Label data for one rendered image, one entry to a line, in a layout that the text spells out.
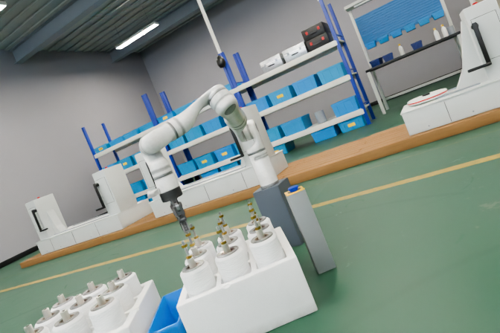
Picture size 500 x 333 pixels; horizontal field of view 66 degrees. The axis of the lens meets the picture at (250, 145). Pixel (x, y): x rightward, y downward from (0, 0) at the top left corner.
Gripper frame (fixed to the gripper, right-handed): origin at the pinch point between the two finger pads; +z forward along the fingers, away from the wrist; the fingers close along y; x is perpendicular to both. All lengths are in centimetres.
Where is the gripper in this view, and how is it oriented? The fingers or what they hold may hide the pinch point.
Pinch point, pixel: (184, 227)
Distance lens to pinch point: 137.4
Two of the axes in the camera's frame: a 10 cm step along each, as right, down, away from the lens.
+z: 3.8, 9.3, 0.4
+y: -2.7, 0.7, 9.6
